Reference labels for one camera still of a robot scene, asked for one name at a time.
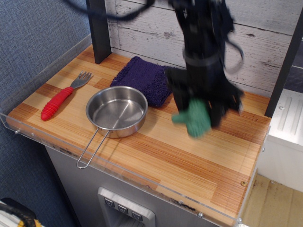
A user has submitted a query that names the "dark frame post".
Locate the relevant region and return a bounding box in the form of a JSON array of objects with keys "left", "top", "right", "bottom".
[
  {"left": 86, "top": 0, "right": 112, "bottom": 64},
  {"left": 265, "top": 10, "right": 303, "bottom": 118}
]

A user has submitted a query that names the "white ribbed appliance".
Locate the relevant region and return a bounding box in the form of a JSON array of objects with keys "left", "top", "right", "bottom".
[{"left": 257, "top": 89, "right": 303, "bottom": 192}]

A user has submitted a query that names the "dark left frame post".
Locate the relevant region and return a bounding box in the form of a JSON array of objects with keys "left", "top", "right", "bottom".
[{"left": 86, "top": 0, "right": 112, "bottom": 64}]

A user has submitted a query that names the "purple folded towel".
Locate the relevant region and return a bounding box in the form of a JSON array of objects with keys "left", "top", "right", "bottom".
[{"left": 110, "top": 56, "right": 171, "bottom": 107}]

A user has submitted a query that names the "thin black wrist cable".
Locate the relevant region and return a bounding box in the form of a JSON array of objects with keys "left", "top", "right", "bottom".
[{"left": 223, "top": 35, "right": 245, "bottom": 74}]

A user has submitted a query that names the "yellow object at corner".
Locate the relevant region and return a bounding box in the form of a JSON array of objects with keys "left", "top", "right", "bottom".
[{"left": 18, "top": 219, "right": 42, "bottom": 227}]

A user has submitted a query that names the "green toy broccoli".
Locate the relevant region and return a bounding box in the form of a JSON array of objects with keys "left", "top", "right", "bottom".
[{"left": 172, "top": 99, "right": 211, "bottom": 138}]

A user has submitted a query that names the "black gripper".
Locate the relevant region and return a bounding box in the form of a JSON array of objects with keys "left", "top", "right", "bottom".
[{"left": 165, "top": 61, "right": 243, "bottom": 128}]

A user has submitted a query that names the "grey cabinet with dispenser panel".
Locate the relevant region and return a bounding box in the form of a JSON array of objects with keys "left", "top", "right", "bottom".
[{"left": 45, "top": 144, "right": 228, "bottom": 227}]

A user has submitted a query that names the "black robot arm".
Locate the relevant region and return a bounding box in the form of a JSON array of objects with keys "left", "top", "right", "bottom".
[{"left": 165, "top": 0, "right": 243, "bottom": 127}]

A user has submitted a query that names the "red handled fork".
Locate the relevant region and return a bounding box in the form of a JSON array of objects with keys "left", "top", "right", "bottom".
[{"left": 41, "top": 71, "right": 92, "bottom": 121}]

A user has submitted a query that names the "black sleeved cable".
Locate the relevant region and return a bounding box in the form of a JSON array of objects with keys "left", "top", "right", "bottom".
[{"left": 62, "top": 0, "right": 157, "bottom": 22}]

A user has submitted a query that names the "small steel saucepan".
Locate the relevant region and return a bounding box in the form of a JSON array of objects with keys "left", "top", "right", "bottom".
[{"left": 76, "top": 86, "right": 149, "bottom": 169}]

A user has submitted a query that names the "dark right frame post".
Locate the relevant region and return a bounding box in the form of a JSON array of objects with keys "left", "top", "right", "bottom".
[{"left": 265, "top": 10, "right": 303, "bottom": 118}]

